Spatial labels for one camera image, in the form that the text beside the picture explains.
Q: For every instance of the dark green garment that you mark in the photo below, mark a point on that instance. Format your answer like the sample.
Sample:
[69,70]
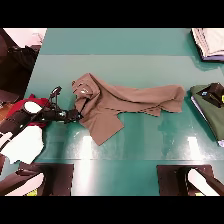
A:
[213,116]

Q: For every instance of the brown shirt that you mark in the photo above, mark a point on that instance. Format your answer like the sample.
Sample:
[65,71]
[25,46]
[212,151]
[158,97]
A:
[110,103]

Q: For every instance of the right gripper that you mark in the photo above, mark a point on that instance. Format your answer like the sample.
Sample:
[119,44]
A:
[213,92]

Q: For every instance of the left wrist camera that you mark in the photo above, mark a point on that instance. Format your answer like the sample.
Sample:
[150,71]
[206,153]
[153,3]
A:
[55,91]

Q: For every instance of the red garment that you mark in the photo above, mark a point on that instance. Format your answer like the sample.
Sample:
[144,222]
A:
[17,106]

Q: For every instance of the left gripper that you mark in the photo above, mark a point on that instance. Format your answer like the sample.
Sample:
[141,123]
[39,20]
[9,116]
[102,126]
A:
[73,116]

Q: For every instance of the pale grey folded garment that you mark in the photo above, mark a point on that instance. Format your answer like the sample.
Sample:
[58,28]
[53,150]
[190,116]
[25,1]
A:
[213,40]

